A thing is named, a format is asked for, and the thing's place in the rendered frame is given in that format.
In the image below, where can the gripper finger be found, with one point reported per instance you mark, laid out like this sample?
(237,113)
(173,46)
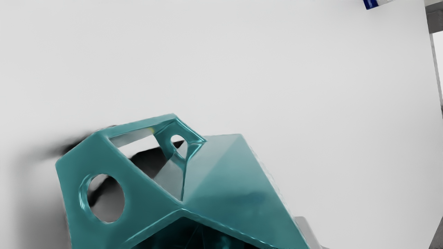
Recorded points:
(310,238)

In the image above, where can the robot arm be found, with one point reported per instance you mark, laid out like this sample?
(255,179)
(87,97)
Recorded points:
(371,3)

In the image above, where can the teal faceted mug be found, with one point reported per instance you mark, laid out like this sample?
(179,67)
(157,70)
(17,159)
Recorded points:
(225,180)

